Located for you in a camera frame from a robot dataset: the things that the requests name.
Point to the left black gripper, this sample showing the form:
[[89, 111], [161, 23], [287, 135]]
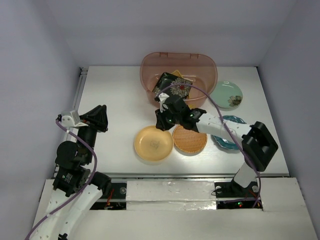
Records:
[[97, 117]]

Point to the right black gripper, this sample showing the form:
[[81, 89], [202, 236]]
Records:
[[161, 124]]

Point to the yellow round plate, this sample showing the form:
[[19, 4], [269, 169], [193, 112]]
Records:
[[152, 144]]

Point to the round woven basket plate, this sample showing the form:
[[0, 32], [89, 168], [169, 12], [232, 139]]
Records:
[[189, 141]]

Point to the black square floral plate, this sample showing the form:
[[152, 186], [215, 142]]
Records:
[[173, 85]]

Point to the fan-shaped woven plate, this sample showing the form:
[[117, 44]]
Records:
[[178, 74]]

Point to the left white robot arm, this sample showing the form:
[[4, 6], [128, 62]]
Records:
[[77, 184]]

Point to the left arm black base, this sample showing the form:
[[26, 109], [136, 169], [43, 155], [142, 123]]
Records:
[[116, 200]]

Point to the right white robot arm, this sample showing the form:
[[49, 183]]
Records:
[[254, 141]]

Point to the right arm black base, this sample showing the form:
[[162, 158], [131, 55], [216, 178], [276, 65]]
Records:
[[231, 189]]

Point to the pink translucent plastic bin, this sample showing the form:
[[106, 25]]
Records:
[[199, 69]]

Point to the teal scalloped plate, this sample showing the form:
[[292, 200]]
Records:
[[223, 143]]

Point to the light green floral plate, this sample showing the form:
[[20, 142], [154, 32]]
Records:
[[227, 95]]

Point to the white foam front board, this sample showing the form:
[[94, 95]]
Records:
[[175, 210]]

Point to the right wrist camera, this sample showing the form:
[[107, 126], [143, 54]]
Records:
[[161, 98]]

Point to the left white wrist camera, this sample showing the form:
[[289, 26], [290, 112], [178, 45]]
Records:
[[71, 119]]

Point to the aluminium table rail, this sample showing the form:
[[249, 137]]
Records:
[[75, 104]]

